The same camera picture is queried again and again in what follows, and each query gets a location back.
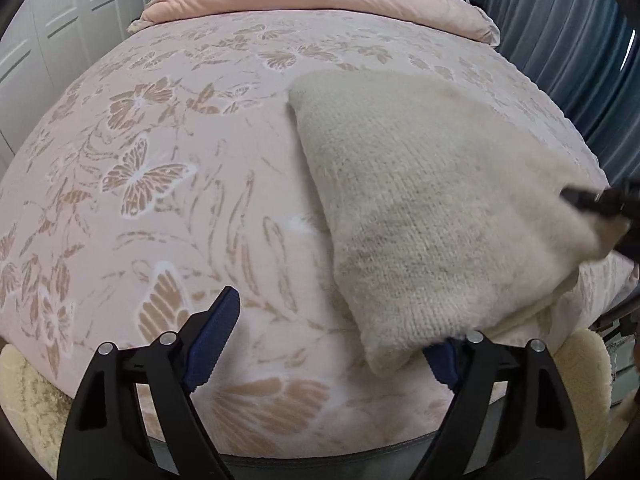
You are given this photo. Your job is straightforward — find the pink butterfly bedspread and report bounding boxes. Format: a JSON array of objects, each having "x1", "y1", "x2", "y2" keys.
[{"x1": 1, "y1": 10, "x2": 637, "y2": 458}]

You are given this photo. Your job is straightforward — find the blue curtain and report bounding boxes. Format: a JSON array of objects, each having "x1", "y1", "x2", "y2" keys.
[{"x1": 486, "y1": 0, "x2": 639, "y2": 182}]

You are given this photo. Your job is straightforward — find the white wardrobe doors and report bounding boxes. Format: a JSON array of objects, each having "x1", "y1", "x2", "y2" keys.
[{"x1": 0, "y1": 0, "x2": 154, "y2": 156}]

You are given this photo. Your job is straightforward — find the cream fluffy rug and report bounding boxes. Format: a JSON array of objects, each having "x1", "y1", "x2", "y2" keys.
[{"x1": 553, "y1": 330, "x2": 612, "y2": 477}]

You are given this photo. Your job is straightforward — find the cream knitted sweater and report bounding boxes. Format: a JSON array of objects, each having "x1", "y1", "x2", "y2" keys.
[{"x1": 288, "y1": 70, "x2": 629, "y2": 377}]

